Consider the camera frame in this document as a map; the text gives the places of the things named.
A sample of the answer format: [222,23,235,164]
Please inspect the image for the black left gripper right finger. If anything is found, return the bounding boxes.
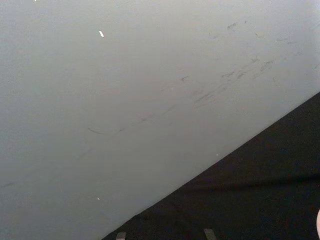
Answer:
[203,228,217,240]

